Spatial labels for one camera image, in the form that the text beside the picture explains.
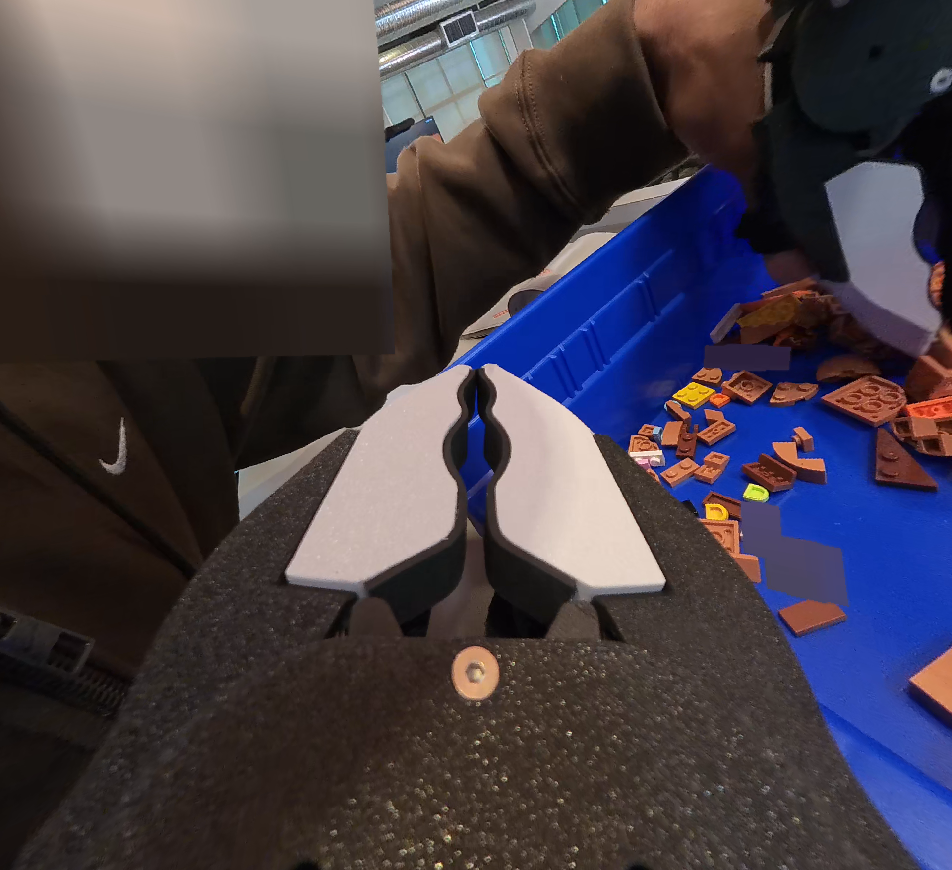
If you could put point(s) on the blue plastic bin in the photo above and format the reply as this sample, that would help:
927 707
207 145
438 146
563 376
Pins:
877 587

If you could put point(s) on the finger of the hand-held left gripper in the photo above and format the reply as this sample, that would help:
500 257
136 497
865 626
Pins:
877 237

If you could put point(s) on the person's left forearm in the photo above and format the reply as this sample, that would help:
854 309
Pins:
520 163

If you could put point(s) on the brown triangular lego wedge plate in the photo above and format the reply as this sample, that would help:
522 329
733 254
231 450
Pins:
904 468

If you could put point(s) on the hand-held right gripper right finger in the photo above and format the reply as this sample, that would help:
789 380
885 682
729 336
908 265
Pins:
573 505

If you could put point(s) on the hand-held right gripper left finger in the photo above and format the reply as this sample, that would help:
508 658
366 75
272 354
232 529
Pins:
379 498

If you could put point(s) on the black vent grille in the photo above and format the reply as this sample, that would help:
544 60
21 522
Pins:
458 28

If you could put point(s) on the person's left hand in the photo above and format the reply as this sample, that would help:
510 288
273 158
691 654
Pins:
699 66

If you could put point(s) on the yellow square lego plate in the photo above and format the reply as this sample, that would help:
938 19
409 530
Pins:
693 395

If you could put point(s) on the large wall display screen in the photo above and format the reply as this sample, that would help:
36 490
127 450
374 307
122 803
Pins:
409 144

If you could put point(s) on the brown flat lego tile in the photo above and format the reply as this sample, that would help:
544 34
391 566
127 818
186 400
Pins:
812 617
935 691

